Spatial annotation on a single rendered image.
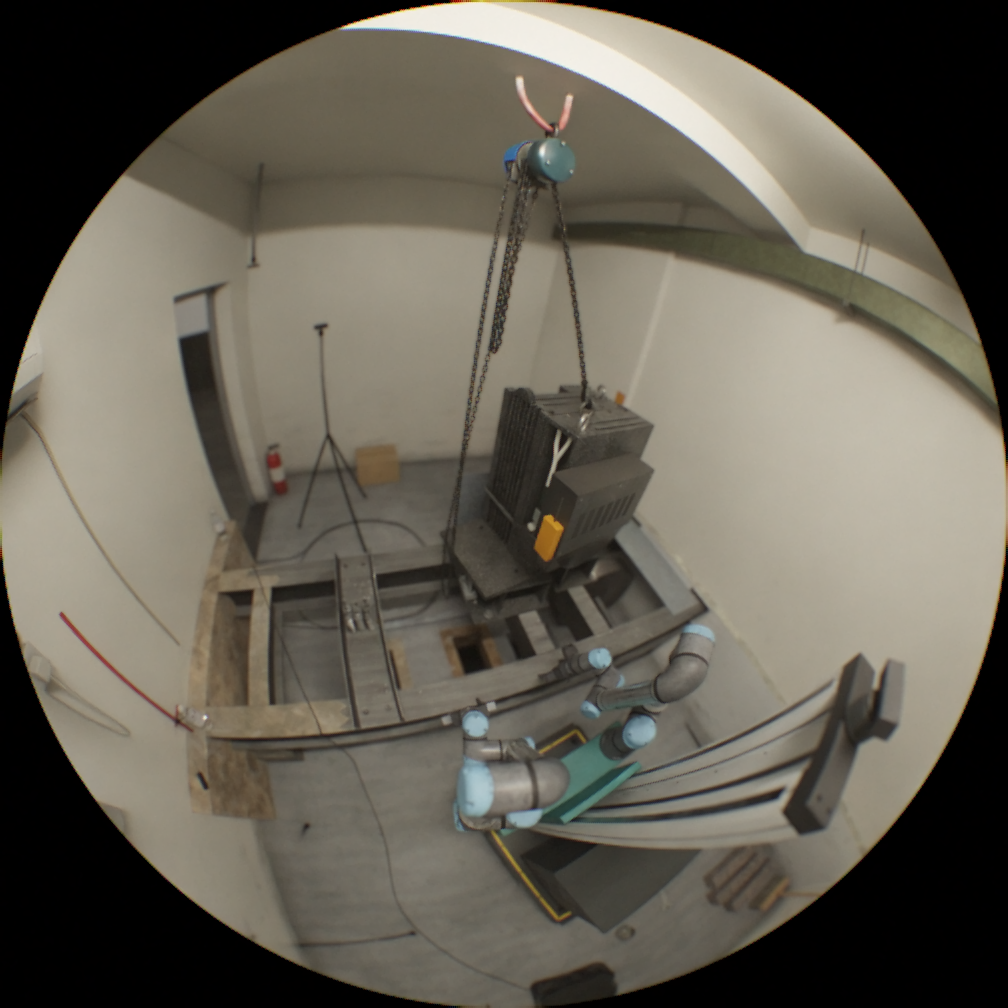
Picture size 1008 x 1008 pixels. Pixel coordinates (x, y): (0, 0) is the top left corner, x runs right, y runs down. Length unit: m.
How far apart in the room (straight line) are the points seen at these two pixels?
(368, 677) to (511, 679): 0.61
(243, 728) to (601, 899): 1.46
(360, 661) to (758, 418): 2.25
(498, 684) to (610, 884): 0.96
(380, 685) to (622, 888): 1.23
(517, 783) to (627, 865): 0.78
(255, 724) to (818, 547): 2.63
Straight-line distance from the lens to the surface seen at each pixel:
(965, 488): 1.83
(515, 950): 2.32
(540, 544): 1.21
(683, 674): 0.99
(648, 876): 1.46
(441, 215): 3.24
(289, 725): 1.55
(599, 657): 1.25
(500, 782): 0.72
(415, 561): 1.84
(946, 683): 2.09
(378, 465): 3.35
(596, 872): 1.36
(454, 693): 1.48
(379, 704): 1.47
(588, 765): 1.46
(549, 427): 1.20
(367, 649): 1.57
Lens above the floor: 2.07
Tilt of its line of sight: 39 degrees down
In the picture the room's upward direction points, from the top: 12 degrees clockwise
